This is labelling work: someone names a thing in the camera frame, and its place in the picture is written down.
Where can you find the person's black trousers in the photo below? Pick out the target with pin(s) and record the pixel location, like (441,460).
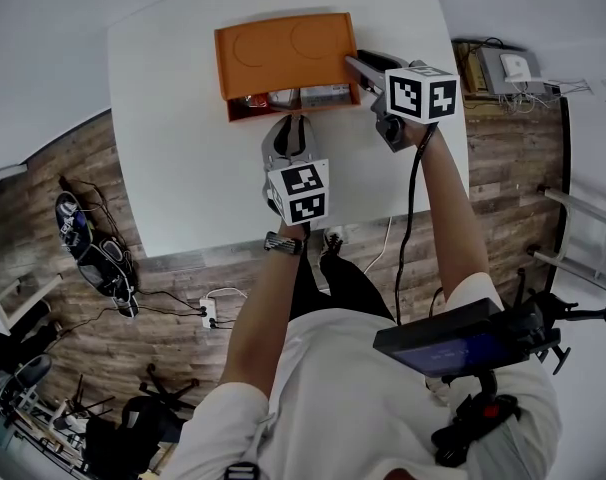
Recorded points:
(348,288)

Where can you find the white cabinet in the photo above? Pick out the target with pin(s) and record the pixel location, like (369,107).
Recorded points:
(3,288)

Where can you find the orange box drawer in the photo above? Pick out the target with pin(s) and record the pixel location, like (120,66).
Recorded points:
(253,118)

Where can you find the black stool seat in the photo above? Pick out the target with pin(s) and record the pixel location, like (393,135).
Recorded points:
(33,369)

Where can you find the person's left forearm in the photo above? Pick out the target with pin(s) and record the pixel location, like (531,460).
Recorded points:
(263,313)

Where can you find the grey packet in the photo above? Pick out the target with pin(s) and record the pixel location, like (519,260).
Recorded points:
(325,95)

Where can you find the person's right forearm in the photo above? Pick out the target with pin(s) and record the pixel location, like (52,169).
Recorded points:
(453,208)

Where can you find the black clamp with red button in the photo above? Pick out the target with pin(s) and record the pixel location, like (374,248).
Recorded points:
(483,418)

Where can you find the black wristwatch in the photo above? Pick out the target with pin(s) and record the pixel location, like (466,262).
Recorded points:
(283,243)

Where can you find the black chest-mounted monitor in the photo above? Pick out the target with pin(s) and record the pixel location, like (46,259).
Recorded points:
(443,338)

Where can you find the orange box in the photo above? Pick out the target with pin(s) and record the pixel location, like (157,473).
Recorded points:
(283,63)

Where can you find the person's white shoe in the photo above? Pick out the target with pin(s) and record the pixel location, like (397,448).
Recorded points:
(332,238)

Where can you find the black and white bag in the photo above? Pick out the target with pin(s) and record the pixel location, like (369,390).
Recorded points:
(98,258)

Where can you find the red small item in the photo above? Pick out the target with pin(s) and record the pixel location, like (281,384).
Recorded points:
(255,102)

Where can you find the black office chair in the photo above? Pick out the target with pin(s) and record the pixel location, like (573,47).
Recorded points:
(143,418)

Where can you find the white router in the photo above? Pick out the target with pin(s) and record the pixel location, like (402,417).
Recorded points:
(514,67)

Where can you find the white power strip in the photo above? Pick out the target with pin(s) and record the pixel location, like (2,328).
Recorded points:
(208,313)

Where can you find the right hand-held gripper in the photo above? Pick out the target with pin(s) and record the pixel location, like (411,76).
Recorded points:
(418,93)

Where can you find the brown cardboard box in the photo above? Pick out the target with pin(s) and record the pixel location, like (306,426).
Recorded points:
(470,70)

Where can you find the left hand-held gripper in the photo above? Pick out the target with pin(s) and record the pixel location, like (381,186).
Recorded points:
(303,193)

